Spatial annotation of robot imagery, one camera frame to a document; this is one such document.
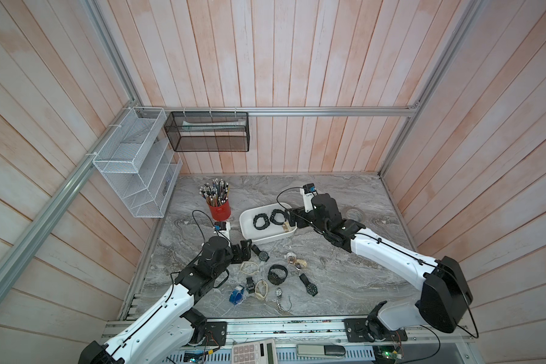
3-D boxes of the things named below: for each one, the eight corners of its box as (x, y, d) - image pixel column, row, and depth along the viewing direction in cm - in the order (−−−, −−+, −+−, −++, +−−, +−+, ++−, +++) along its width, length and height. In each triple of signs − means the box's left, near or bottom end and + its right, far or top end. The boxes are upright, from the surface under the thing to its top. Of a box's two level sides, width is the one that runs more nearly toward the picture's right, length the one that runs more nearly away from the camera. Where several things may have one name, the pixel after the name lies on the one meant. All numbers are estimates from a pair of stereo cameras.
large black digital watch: (265, 281, 87) (265, 277, 83) (272, 265, 91) (272, 261, 87) (283, 288, 85) (283, 284, 81) (288, 272, 89) (289, 268, 85)
